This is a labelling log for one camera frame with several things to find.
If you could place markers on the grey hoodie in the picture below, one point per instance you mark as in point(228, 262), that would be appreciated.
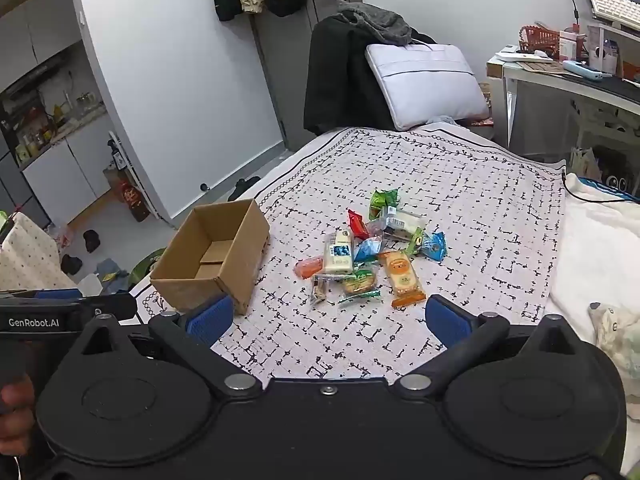
point(375, 20)

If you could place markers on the pale plush toy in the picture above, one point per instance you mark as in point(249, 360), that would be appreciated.
point(617, 330)

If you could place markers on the light blue snack packet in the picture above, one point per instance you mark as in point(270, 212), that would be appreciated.
point(369, 250)

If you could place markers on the blue power strip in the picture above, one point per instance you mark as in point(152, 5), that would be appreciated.
point(585, 71)

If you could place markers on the grey panelled sliding door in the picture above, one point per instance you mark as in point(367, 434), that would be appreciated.
point(20, 195)

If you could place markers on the black coat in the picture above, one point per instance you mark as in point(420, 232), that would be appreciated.
point(335, 80)

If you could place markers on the small green snack packet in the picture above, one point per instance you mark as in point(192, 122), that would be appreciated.
point(415, 242)

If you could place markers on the white desk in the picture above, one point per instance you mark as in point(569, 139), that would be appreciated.
point(545, 82)

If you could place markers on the white patterned blanket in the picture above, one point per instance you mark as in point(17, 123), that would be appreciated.
point(475, 200)

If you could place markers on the green leaf rug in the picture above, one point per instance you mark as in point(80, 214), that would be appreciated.
point(145, 265)

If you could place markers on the white pillow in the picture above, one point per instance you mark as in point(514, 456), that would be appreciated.
point(425, 85)

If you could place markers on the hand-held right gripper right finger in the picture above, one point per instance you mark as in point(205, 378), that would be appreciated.
point(447, 317)

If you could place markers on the white upper kitchen cabinet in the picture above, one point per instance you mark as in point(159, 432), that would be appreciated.
point(30, 35)

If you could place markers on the small clear snack packet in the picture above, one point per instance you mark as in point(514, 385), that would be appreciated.
point(319, 290)

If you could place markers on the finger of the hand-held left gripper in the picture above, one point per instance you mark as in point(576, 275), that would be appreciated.
point(107, 305)

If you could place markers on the white keyboard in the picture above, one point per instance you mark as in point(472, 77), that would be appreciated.
point(612, 2)

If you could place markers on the white lower kitchen cabinet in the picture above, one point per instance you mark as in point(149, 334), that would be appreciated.
point(65, 165)

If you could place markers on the clear pastry packet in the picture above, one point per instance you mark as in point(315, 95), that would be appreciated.
point(359, 282)

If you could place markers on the black shoe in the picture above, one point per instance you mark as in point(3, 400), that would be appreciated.
point(91, 240)
point(71, 263)

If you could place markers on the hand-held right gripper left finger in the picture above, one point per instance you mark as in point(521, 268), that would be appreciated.
point(210, 317)

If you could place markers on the red snack packet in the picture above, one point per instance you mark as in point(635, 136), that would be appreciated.
point(357, 224)

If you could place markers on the range hood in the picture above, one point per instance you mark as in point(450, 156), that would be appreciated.
point(30, 77)

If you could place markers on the polka dot cloth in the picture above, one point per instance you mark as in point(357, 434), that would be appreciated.
point(27, 255)

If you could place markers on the clear packet with white label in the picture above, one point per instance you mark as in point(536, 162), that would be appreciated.
point(400, 222)

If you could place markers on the blue jeans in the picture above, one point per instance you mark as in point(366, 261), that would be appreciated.
point(107, 270)

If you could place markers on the red snack box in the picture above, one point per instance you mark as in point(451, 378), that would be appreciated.
point(131, 195)

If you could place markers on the person's left hand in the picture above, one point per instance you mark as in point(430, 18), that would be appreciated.
point(15, 420)

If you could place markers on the orange cake packet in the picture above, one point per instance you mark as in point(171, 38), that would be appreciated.
point(401, 277)

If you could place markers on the white fleece blanket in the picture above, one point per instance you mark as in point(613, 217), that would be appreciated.
point(600, 240)

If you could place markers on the large green snack packet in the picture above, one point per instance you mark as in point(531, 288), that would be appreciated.
point(382, 201)

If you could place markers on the grey blue cloth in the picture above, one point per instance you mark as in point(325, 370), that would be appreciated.
point(445, 120)

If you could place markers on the brown cardboard box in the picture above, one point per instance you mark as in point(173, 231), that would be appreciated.
point(215, 255)

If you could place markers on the orange stick packet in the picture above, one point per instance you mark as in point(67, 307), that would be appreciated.
point(309, 266)

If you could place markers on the thin green snack packet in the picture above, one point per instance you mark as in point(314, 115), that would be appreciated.
point(357, 297)

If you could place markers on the white kitchen cabinet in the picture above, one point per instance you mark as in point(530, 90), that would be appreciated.
point(65, 165)
point(30, 35)

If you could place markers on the red basket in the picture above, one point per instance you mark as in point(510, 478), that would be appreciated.
point(537, 37)

